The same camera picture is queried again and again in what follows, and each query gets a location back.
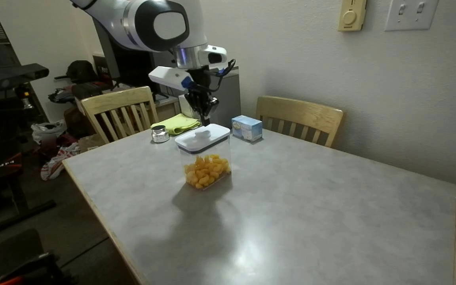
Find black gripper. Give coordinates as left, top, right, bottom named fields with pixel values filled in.
left=186, top=66, right=221, bottom=126

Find white rectangular jar lid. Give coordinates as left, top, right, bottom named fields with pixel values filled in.
left=172, top=122, right=231, bottom=155

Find clear plastic storage jar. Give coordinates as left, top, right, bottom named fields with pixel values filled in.
left=177, top=133, right=234, bottom=193

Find clear glass jug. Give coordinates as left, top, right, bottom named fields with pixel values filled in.
left=178, top=93, right=196, bottom=118

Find green cloth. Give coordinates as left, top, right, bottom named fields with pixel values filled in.
left=150, top=112, right=202, bottom=137

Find small blue white box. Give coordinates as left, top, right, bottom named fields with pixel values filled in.
left=231, top=114, right=264, bottom=144

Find round silver metal tin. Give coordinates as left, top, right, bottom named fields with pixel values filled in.
left=148, top=123, right=170, bottom=145

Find yellow snack pieces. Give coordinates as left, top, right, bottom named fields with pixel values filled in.
left=183, top=153, right=232, bottom=191

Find wooden slat-back chair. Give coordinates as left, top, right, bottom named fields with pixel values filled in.
left=79, top=84, right=159, bottom=145
left=254, top=93, right=345, bottom=148

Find black flat monitor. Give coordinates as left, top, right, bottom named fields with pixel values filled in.
left=91, top=17, right=161, bottom=96

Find black backpack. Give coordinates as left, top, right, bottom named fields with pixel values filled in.
left=66, top=58, right=101, bottom=85

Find red white cloth pile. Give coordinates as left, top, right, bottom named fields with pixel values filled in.
left=36, top=133, right=83, bottom=182

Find black metal stand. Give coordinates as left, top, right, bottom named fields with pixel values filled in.
left=0, top=85, right=58, bottom=234

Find black red bag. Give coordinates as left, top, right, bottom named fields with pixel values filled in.
left=0, top=251, right=68, bottom=285

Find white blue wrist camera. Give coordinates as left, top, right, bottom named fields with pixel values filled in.
left=147, top=65, right=196, bottom=95

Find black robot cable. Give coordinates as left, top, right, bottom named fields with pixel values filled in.
left=213, top=58, right=237, bottom=79

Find beige wall thermostat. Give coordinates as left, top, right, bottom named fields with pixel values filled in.
left=337, top=0, right=368, bottom=33

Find black sensor bar camera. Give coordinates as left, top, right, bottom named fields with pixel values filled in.
left=0, top=61, right=50, bottom=91

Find white light switch plate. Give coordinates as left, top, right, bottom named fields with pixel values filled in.
left=383, top=0, right=440, bottom=31

